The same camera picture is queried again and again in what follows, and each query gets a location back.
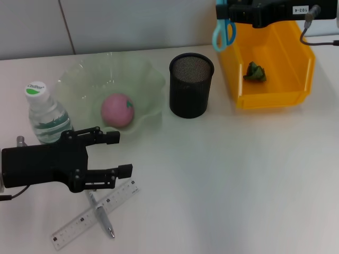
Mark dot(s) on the yellow plastic bin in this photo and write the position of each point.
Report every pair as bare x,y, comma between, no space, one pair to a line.
267,101

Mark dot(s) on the clear plastic ruler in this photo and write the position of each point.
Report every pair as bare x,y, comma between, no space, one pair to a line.
76,225

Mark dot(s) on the blue capped scissors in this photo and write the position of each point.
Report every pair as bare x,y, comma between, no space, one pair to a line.
215,39

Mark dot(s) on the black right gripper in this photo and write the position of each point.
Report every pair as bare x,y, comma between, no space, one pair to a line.
278,10

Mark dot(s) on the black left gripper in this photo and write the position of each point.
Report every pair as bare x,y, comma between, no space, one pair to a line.
45,164

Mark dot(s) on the clear green-label water bottle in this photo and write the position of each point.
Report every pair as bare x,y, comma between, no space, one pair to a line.
39,105

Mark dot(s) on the pink toy peach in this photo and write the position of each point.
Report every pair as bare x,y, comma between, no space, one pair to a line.
117,111

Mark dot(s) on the green translucent glass fruit plate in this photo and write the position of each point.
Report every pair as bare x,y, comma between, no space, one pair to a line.
148,87

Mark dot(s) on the black mesh pen holder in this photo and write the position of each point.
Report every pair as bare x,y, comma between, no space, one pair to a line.
190,90

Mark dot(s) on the green plastic wrapper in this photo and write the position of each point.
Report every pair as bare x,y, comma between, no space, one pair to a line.
254,72

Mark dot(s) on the grey ballpoint pen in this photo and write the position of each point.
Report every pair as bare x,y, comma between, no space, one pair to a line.
104,217

